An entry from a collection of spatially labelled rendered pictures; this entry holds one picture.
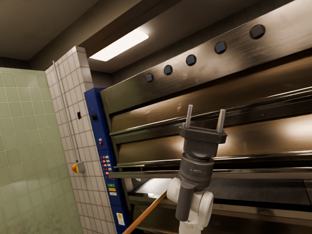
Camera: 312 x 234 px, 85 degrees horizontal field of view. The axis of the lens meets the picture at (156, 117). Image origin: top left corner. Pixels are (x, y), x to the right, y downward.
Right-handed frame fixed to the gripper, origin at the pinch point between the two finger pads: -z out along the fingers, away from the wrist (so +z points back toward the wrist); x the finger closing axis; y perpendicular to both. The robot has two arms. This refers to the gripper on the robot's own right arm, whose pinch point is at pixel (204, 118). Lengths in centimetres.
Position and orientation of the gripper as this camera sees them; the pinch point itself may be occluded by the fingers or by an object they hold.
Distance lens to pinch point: 46.8
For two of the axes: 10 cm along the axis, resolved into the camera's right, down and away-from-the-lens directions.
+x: -9.8, -1.5, 1.3
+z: -1.3, 9.8, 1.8
